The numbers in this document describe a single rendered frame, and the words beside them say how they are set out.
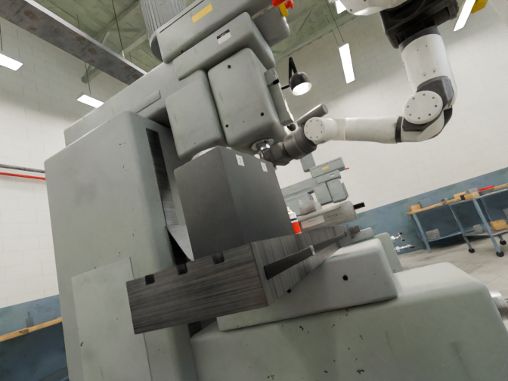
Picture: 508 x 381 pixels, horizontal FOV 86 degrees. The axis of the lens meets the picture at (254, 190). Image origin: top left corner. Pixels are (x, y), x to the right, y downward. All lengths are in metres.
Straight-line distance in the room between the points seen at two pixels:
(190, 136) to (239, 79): 0.26
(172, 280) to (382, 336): 0.52
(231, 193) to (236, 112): 0.53
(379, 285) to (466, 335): 0.18
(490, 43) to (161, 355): 8.55
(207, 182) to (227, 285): 0.20
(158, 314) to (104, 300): 0.65
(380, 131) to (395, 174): 6.71
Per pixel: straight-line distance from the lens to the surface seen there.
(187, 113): 1.05
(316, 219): 1.01
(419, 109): 0.74
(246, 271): 0.36
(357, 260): 0.73
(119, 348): 1.08
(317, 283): 0.75
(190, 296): 0.42
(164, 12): 1.40
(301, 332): 0.81
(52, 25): 3.66
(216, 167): 0.49
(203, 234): 0.51
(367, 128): 0.79
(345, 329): 0.78
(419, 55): 0.83
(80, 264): 1.19
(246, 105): 0.95
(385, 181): 7.45
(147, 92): 1.23
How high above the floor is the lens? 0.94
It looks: 13 degrees up
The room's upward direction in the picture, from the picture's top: 16 degrees counter-clockwise
